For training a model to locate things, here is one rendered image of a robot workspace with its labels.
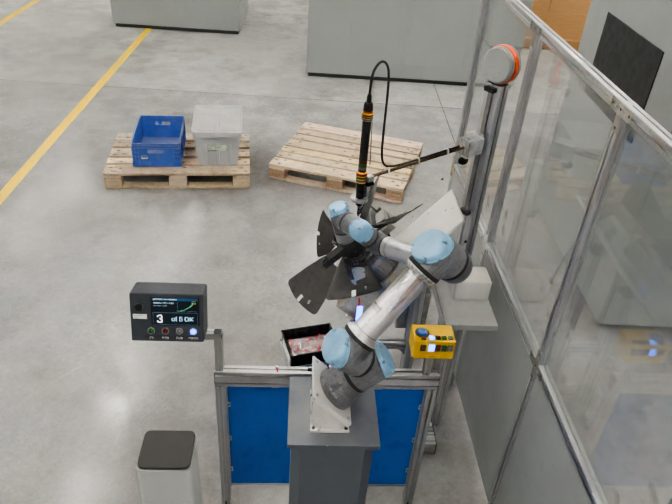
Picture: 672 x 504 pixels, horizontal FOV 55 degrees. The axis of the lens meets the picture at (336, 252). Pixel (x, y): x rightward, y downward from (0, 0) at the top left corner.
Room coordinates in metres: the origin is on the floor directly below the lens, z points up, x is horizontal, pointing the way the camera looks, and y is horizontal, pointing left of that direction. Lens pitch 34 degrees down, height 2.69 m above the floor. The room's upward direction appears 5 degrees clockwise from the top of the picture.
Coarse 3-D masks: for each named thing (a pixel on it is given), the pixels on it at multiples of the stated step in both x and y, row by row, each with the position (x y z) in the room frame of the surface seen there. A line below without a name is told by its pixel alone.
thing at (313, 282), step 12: (312, 264) 2.28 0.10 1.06; (300, 276) 2.26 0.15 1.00; (312, 276) 2.24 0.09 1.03; (324, 276) 2.22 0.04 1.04; (300, 288) 2.22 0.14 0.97; (312, 288) 2.20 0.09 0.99; (324, 288) 2.19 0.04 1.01; (300, 300) 2.18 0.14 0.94; (312, 300) 2.16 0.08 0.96; (324, 300) 2.15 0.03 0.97; (312, 312) 2.12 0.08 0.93
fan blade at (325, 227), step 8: (320, 216) 2.61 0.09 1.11; (320, 224) 2.58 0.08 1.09; (328, 224) 2.50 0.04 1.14; (320, 232) 2.55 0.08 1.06; (328, 232) 2.47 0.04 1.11; (320, 240) 2.53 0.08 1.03; (328, 240) 2.47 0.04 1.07; (320, 248) 2.51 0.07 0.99; (328, 248) 2.46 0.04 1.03; (320, 256) 2.50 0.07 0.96
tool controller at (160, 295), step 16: (144, 288) 1.79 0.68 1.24; (160, 288) 1.80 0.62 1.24; (176, 288) 1.81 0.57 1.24; (192, 288) 1.82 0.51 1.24; (144, 304) 1.74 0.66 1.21; (160, 304) 1.75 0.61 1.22; (176, 304) 1.75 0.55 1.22; (192, 304) 1.76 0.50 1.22; (144, 320) 1.73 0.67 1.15; (176, 320) 1.73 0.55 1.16; (192, 320) 1.74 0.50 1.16; (144, 336) 1.71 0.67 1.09; (160, 336) 1.71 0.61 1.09; (176, 336) 1.72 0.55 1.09; (192, 336) 1.72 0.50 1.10
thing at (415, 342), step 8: (416, 328) 1.89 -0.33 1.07; (432, 328) 1.90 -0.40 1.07; (440, 328) 1.91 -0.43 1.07; (448, 328) 1.91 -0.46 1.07; (416, 336) 1.85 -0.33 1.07; (440, 336) 1.86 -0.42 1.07; (416, 344) 1.82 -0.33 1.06; (424, 344) 1.82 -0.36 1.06; (432, 344) 1.83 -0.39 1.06; (440, 344) 1.83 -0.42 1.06; (448, 344) 1.83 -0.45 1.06; (416, 352) 1.82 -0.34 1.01; (424, 352) 1.82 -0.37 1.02; (432, 352) 1.83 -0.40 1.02; (440, 352) 1.83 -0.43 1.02; (448, 352) 1.83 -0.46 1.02
